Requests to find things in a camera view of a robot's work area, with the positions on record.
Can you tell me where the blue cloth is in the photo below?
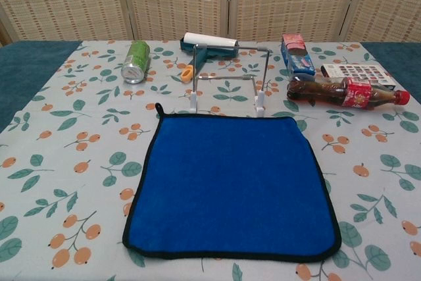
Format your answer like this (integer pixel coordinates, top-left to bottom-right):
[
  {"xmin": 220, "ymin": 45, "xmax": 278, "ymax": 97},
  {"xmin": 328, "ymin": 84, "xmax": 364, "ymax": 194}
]
[{"xmin": 121, "ymin": 102, "xmax": 343, "ymax": 264}]

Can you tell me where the green drink can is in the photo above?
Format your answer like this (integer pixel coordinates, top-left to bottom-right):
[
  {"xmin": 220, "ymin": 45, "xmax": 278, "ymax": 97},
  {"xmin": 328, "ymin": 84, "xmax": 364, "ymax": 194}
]
[{"xmin": 120, "ymin": 39, "xmax": 151, "ymax": 84}]

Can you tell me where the blue and pink cookie box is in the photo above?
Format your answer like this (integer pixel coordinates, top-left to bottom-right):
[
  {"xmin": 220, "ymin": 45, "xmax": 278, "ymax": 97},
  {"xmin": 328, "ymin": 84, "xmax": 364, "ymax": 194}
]
[{"xmin": 280, "ymin": 33, "xmax": 316, "ymax": 76}]

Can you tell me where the floral printed tablecloth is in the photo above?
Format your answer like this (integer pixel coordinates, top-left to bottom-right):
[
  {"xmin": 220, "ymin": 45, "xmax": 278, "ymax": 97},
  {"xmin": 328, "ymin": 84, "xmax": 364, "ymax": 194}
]
[{"xmin": 0, "ymin": 39, "xmax": 421, "ymax": 281}]

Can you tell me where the cola bottle with red label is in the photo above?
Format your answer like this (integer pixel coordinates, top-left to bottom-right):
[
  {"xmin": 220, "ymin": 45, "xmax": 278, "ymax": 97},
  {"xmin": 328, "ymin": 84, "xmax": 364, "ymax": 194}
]
[{"xmin": 286, "ymin": 74, "xmax": 410, "ymax": 110}]

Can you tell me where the teal table cover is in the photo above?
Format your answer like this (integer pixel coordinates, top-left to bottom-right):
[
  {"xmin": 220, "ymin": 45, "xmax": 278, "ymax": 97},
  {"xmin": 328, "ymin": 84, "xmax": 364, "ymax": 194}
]
[{"xmin": 0, "ymin": 39, "xmax": 421, "ymax": 134}]

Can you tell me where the small metal rack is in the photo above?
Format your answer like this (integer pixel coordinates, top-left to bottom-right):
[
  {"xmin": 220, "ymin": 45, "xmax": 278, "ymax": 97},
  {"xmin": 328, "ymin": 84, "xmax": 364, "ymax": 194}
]
[{"xmin": 189, "ymin": 43, "xmax": 272, "ymax": 118}]

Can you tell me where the teal handled white lint roller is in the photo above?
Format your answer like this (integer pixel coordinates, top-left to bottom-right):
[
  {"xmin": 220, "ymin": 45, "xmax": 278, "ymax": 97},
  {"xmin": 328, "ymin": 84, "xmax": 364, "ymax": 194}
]
[{"xmin": 179, "ymin": 32, "xmax": 239, "ymax": 83}]

